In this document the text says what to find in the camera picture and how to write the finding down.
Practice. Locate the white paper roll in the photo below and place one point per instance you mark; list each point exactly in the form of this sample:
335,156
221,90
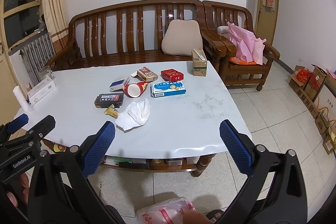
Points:
20,98

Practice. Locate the white red plastic trash bag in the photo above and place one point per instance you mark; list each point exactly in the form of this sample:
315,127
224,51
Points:
167,212

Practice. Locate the tan green carton box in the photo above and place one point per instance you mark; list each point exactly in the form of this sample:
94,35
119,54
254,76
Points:
199,62

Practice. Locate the wooden armchair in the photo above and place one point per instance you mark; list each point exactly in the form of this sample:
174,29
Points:
217,16

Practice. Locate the glass mug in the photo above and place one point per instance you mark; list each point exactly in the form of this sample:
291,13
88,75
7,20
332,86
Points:
46,72

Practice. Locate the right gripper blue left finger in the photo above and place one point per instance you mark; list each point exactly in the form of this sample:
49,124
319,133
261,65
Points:
95,147

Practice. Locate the red cigarette pack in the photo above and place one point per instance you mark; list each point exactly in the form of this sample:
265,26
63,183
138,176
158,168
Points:
172,75

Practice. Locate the brown patterned small box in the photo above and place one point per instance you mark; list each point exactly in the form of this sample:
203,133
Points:
147,75

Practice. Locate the white long box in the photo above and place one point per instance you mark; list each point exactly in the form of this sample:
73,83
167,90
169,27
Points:
41,90

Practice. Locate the black labelled box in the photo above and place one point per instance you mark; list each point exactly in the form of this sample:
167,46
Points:
105,100

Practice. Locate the pink plastic bag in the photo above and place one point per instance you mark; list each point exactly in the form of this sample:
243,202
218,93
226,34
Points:
249,49

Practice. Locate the grey radiator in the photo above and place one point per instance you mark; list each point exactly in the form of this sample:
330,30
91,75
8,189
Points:
36,53

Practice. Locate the wooden coffee table frame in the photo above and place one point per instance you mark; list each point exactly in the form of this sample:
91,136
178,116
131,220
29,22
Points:
194,165

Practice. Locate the long wooden slatted bench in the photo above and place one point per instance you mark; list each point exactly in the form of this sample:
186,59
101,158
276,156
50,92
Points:
115,34

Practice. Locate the white tissue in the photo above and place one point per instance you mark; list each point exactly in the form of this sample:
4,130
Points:
135,115

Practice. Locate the crushed red paper cup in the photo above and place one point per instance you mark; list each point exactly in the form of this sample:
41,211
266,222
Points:
135,90

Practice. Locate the wooden door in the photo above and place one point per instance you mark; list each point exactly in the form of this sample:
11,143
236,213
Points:
266,19

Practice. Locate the person's sandaled foot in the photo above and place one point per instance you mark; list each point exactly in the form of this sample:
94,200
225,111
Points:
214,215

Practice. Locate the blue white small box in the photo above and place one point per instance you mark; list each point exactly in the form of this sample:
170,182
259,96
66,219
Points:
119,83

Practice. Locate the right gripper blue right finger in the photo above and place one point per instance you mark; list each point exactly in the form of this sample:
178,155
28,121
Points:
239,146

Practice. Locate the yellow snack wrapper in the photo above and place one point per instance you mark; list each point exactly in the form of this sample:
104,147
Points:
112,111

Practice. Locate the beige cushion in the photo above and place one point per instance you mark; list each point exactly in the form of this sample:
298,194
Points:
181,37

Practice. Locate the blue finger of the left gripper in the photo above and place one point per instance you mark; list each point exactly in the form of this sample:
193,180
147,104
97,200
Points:
17,124

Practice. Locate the blue white medicine box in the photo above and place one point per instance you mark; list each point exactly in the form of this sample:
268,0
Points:
166,88

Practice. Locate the person's left hand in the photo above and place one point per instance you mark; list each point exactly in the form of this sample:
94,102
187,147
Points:
20,186

